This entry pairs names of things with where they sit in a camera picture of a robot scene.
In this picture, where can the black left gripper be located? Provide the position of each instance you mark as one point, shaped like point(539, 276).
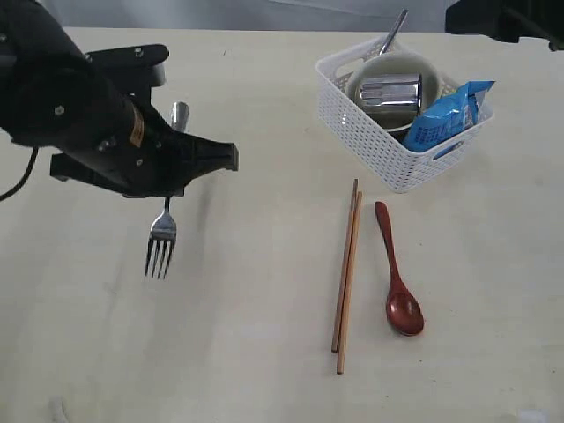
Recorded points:
point(127, 148)

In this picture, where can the short metal spoon handle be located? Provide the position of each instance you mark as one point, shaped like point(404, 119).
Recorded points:
point(162, 236)

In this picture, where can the pale green ceramic bowl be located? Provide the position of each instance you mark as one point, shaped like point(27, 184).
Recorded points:
point(397, 63)

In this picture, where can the light wooden chopstick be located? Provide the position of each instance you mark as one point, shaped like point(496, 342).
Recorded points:
point(344, 324)

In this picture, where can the dark wooden chopstick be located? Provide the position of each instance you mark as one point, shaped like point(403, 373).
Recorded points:
point(343, 275)

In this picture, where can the shiny stainless steel cup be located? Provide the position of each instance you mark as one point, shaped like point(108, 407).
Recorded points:
point(390, 93)

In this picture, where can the reddish brown wooden spoon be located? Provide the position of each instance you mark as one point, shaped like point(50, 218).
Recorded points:
point(402, 309)

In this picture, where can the blue snack packet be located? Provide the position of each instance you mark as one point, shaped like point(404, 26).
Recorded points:
point(447, 117)

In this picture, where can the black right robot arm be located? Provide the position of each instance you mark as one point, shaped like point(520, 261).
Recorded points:
point(508, 21)

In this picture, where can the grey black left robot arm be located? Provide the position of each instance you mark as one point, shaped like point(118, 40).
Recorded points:
point(44, 71)

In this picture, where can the white woven plastic basket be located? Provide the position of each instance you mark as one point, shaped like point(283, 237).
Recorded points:
point(398, 168)

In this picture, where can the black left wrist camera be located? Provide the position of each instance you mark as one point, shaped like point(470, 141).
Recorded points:
point(133, 70)

